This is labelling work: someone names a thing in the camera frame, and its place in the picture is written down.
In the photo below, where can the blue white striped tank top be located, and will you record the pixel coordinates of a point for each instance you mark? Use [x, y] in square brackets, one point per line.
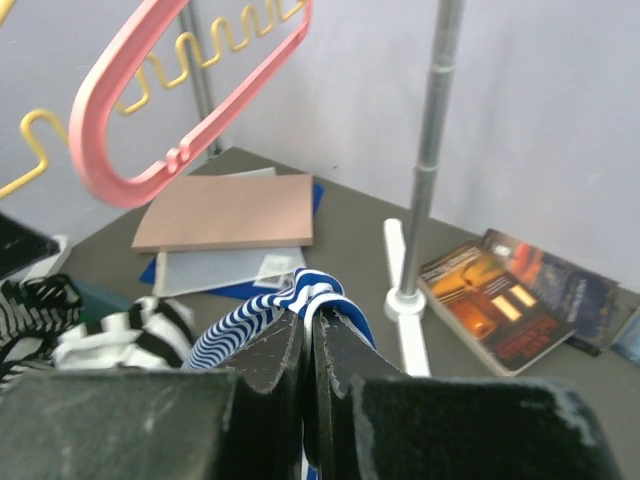
[310, 291]

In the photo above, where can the wide-striped black white garment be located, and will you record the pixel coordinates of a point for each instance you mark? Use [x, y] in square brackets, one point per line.
[155, 333]

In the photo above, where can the orange cover paperback book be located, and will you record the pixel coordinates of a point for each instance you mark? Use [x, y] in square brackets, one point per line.
[490, 310]

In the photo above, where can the teal plastic basket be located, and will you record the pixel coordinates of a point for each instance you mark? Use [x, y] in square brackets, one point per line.
[99, 302]

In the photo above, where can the blue cover book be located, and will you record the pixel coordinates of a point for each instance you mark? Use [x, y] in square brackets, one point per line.
[626, 342]

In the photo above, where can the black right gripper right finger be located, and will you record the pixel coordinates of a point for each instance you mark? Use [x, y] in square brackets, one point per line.
[373, 421]

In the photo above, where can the blue plastic folder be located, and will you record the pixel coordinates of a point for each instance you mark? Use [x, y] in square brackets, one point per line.
[300, 240]

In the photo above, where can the thin-striped black white garment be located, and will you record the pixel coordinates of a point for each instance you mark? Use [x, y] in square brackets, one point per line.
[34, 314]

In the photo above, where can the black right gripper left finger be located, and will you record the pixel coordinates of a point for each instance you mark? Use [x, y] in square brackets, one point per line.
[241, 421]

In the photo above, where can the metal rack right pole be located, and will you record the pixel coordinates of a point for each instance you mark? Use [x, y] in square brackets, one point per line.
[439, 81]

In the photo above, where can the pink plastic hanger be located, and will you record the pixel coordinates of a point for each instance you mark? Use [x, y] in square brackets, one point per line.
[131, 130]

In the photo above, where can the dark cover book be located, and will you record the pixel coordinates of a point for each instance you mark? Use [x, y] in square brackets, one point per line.
[582, 297]

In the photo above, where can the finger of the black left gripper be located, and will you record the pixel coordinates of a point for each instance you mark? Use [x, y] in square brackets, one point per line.
[22, 246]

